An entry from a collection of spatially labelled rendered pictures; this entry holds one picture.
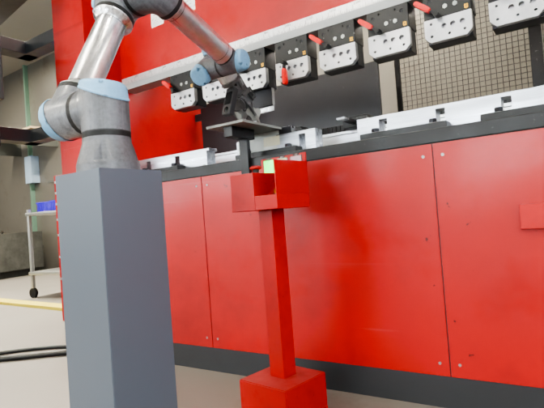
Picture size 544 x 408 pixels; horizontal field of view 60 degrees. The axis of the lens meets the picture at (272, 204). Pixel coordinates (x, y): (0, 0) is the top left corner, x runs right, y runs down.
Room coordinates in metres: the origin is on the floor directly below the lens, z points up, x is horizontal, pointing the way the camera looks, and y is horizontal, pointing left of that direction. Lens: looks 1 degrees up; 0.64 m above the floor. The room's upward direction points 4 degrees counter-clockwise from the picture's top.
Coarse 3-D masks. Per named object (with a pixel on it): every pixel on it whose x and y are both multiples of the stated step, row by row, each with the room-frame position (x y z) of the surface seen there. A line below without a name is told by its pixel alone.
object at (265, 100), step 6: (264, 90) 1.98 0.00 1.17; (270, 90) 1.97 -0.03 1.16; (258, 96) 2.00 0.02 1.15; (264, 96) 1.99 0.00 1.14; (270, 96) 1.97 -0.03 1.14; (258, 102) 2.00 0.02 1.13; (264, 102) 1.99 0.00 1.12; (270, 102) 1.97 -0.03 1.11; (264, 108) 2.00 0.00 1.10; (270, 108) 1.98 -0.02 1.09
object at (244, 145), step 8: (224, 128) 1.79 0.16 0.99; (232, 128) 1.78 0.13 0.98; (240, 128) 1.82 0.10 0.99; (224, 136) 1.79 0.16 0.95; (232, 136) 1.78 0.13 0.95; (240, 136) 1.82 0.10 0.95; (248, 136) 1.86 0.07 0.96; (240, 144) 1.86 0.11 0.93; (248, 144) 1.85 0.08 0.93; (240, 152) 1.87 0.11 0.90; (248, 152) 1.85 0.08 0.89; (240, 160) 1.87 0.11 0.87; (248, 160) 1.85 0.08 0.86; (248, 168) 1.85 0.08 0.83
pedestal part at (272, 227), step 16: (272, 224) 1.51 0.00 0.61; (272, 240) 1.51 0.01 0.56; (272, 256) 1.52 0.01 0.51; (272, 272) 1.52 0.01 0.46; (272, 288) 1.52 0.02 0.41; (288, 288) 1.55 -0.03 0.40; (272, 304) 1.53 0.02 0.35; (288, 304) 1.54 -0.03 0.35; (272, 320) 1.53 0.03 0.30; (288, 320) 1.54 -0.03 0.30; (272, 336) 1.53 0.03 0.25; (288, 336) 1.53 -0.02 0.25; (272, 352) 1.54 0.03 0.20; (288, 352) 1.53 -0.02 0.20; (272, 368) 1.54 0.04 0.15; (288, 368) 1.53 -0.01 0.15
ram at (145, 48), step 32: (224, 0) 2.04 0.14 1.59; (256, 0) 1.95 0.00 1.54; (288, 0) 1.87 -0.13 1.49; (320, 0) 1.79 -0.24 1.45; (352, 0) 1.72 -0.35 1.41; (384, 0) 1.65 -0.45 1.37; (416, 0) 1.60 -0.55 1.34; (160, 32) 2.27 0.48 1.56; (224, 32) 2.05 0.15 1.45; (256, 32) 1.96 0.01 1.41; (288, 32) 1.87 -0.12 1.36; (128, 64) 2.41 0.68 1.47; (160, 64) 2.28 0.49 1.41; (192, 64) 2.16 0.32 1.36
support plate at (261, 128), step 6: (240, 120) 1.72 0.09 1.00; (246, 120) 1.74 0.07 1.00; (210, 126) 1.80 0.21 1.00; (216, 126) 1.79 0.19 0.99; (222, 126) 1.78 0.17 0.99; (240, 126) 1.81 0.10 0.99; (246, 126) 1.82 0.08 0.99; (252, 126) 1.83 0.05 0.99; (258, 126) 1.84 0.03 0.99; (264, 126) 1.85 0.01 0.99; (270, 126) 1.87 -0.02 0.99; (276, 126) 1.90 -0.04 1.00; (258, 132) 1.96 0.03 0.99; (264, 132) 1.97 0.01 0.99
